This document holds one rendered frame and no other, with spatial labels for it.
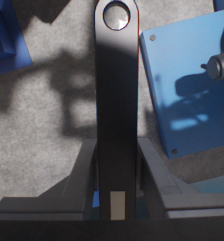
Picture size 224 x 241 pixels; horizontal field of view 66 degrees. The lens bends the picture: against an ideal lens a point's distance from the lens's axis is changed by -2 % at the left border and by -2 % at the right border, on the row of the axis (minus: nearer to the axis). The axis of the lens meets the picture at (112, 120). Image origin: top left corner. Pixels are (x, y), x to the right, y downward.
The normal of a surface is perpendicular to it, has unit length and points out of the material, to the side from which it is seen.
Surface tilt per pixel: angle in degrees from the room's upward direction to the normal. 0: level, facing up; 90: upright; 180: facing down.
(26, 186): 0
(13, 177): 0
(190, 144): 0
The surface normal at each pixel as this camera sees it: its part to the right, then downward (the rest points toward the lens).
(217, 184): -0.26, -0.93
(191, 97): 0.01, 0.25
